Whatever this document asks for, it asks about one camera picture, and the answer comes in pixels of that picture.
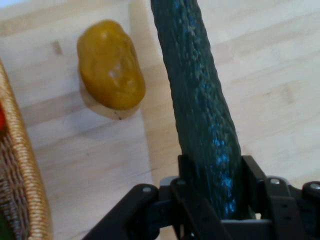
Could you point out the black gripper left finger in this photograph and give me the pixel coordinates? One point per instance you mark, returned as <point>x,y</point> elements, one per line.
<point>185,200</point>

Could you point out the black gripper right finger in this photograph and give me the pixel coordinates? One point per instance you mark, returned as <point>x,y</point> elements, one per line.
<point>280,205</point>

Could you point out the dark green cucumber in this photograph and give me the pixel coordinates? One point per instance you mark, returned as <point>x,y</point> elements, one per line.
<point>197,100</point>

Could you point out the bamboo cutting board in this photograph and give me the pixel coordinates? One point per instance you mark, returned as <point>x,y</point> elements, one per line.
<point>262,87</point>

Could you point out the brown potato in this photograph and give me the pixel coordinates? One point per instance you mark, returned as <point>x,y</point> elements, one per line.
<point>110,65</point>

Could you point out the woven wicker basket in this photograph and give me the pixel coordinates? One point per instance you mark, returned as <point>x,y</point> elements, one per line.
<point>22,175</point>

